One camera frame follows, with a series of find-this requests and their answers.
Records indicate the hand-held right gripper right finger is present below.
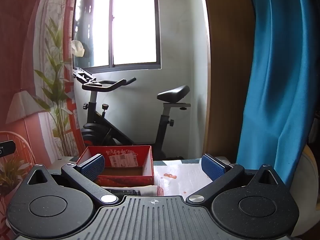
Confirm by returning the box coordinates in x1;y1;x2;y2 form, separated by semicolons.
186;154;285;203

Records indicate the black exercise bike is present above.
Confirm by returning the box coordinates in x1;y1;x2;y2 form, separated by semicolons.
72;67;192;160

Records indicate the blue curtain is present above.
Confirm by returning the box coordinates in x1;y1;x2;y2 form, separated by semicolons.
236;0;320;188

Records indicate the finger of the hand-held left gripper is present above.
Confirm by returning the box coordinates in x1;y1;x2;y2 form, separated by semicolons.
0;141;16;158

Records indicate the wooden panel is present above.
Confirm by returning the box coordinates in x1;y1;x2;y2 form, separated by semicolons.
201;0;258;162

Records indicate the printed wall cloth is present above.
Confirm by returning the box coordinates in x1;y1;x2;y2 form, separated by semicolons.
0;0;83;230

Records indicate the white cushion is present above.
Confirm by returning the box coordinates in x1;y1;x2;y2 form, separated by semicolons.
292;144;320;239

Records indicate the red strawberry print box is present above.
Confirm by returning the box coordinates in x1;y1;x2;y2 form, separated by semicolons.
76;145;154;187

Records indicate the white plastic bag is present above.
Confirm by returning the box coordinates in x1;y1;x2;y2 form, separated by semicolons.
71;40;85;58

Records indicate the plastic package of black insoles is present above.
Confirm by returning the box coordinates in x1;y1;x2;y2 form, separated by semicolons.
105;184;159;196

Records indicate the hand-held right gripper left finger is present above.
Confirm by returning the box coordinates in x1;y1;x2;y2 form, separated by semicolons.
27;154;118;203

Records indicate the window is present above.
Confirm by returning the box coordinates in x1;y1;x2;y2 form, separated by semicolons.
72;0;162;70

